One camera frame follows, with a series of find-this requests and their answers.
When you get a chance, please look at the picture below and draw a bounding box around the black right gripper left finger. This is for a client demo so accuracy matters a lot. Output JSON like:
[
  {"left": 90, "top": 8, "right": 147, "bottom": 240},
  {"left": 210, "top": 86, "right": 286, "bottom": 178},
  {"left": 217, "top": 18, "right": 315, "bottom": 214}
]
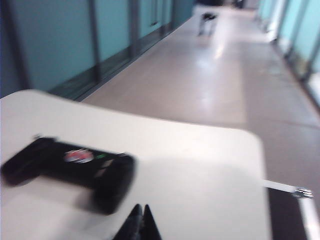
[{"left": 117, "top": 203, "right": 144, "bottom": 240}]

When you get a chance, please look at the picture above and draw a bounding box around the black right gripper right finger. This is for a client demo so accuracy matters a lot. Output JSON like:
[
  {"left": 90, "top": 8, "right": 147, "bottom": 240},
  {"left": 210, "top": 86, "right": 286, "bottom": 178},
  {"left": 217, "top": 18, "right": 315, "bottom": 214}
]
[{"left": 143, "top": 204, "right": 163, "bottom": 240}]

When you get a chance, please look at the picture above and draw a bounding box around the black remote control with joysticks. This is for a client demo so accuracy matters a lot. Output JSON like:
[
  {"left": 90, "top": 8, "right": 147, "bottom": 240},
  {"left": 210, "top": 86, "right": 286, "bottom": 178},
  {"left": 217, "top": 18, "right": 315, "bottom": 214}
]
[{"left": 0, "top": 134, "right": 138, "bottom": 216}]

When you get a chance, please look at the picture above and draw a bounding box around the black wheeled robot car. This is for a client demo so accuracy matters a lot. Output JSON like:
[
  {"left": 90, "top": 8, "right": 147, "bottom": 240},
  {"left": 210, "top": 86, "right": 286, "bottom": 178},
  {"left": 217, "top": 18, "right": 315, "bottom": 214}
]
[{"left": 201, "top": 11, "right": 218, "bottom": 22}]

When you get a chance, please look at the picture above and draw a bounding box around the white flat cable with connector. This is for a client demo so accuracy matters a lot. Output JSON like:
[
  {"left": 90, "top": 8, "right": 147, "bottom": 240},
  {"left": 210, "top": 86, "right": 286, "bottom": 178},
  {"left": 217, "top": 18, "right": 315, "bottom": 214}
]
[{"left": 262, "top": 179, "right": 315, "bottom": 201}]

